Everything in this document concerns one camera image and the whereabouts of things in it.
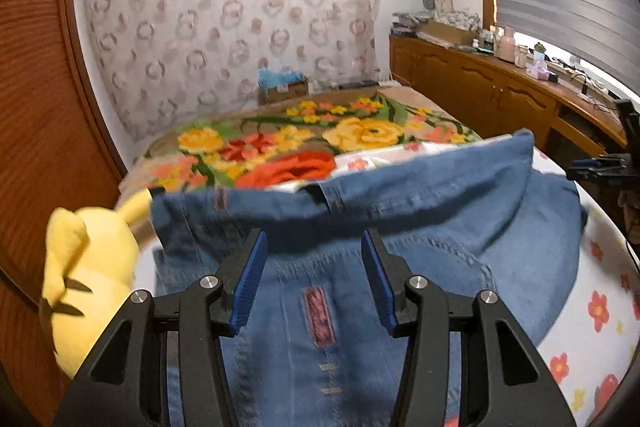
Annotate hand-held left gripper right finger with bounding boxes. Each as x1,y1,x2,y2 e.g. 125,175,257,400
361,227,576,427

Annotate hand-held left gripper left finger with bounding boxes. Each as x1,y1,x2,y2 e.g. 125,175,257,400
52,228,268,427

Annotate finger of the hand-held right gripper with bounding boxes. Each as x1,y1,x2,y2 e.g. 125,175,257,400
566,169,626,190
569,154,626,171

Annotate blue denim pants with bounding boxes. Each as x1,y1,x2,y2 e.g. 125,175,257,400
150,128,590,427

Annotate white flower print bed sheet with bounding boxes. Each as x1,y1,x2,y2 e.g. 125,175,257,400
115,141,640,427

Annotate wooden sideboard cabinet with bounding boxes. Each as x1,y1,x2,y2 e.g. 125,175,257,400
389,33,632,168

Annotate floral pile blanket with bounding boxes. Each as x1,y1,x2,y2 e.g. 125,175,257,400
120,87,483,208

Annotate pink bottle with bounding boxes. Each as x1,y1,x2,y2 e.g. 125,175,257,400
495,27,517,62

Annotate yellow plush toy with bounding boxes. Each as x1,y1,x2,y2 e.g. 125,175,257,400
40,189,156,380

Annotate small cardboard box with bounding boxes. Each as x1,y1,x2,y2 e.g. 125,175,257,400
260,79,310,106

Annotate flat cardboard box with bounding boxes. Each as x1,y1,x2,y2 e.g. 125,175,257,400
417,19,477,48

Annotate blue fluffy item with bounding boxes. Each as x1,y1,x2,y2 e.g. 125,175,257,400
258,67,306,90

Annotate wooden slatted wardrobe door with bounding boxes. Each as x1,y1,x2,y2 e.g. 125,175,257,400
0,0,132,427

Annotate ring patterned sheer curtain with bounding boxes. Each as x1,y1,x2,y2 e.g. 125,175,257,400
75,0,383,142

